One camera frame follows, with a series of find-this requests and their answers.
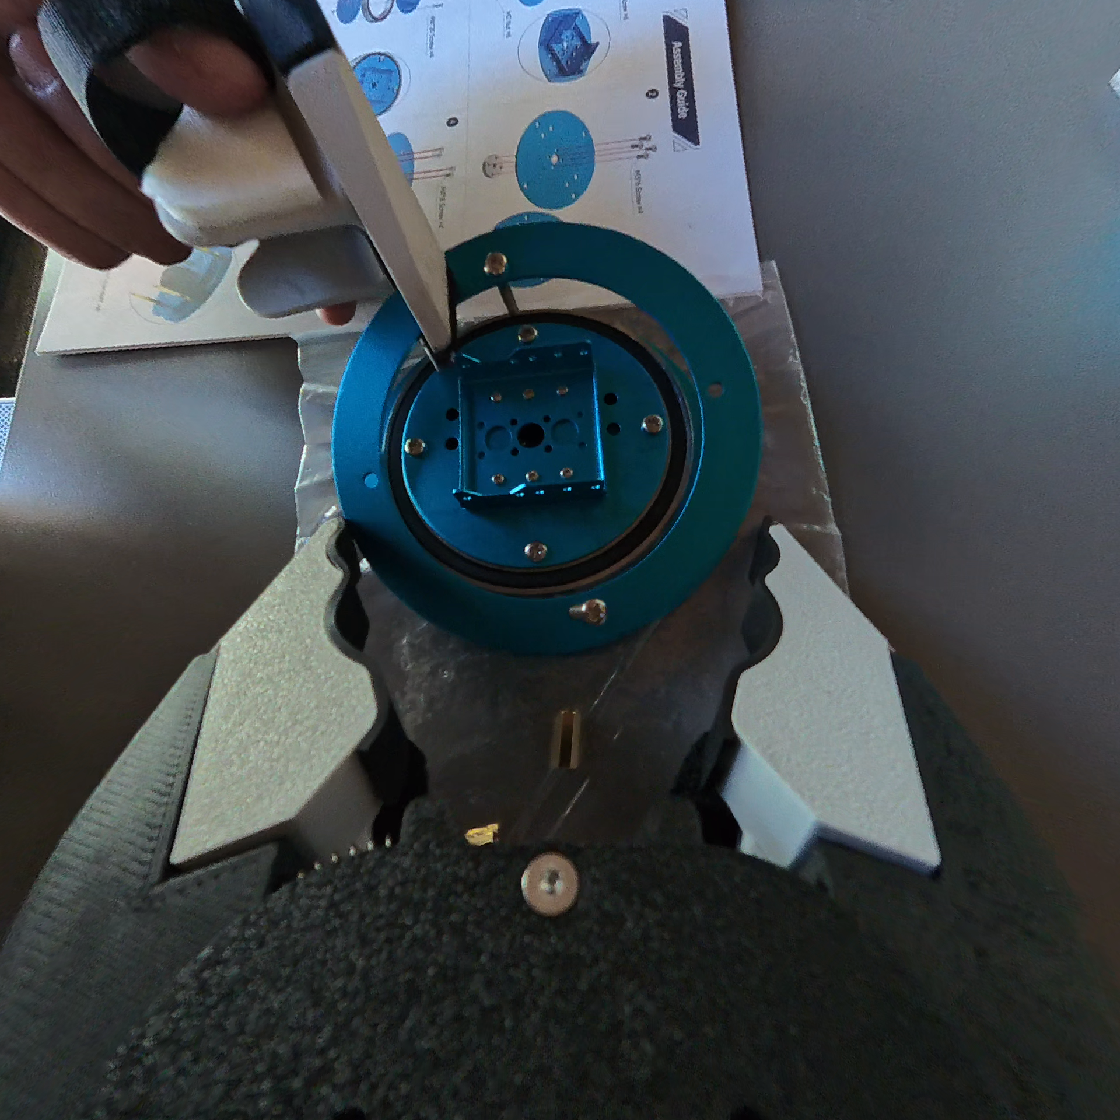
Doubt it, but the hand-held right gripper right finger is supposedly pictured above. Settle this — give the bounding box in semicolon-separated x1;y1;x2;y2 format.
717;518;945;876

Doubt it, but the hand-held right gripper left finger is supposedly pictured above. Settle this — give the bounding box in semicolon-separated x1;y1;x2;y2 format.
166;518;394;867

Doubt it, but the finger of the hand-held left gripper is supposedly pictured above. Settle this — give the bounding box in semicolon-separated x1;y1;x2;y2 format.
281;48;457;366

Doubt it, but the blue metal ring plate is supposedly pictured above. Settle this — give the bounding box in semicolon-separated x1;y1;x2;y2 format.
330;220;764;654

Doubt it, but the blue turntable disc with bearing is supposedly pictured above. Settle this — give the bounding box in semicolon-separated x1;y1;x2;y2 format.
387;311;696;598

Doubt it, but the grey desk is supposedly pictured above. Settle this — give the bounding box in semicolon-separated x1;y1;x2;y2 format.
0;0;1120;963

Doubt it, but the person's left hand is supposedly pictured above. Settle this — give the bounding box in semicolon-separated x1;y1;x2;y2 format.
0;18;360;326

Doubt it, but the clear plastic bag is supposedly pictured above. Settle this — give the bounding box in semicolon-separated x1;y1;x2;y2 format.
293;257;849;842

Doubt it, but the white instruction booklet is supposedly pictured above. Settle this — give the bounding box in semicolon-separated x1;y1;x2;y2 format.
37;0;761;358

